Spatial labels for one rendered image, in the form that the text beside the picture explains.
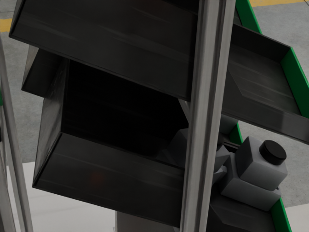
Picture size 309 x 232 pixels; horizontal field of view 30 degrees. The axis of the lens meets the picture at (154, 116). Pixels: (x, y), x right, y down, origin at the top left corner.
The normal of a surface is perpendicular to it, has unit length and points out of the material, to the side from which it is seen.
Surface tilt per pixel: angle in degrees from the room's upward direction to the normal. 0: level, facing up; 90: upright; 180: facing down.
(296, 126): 90
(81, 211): 0
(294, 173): 0
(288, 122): 90
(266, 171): 88
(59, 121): 65
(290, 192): 0
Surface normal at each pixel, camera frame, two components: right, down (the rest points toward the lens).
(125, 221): 0.72, -0.56
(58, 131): -0.89, -0.31
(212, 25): 0.24, 0.62
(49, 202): 0.03, -0.77
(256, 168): 0.00, 0.61
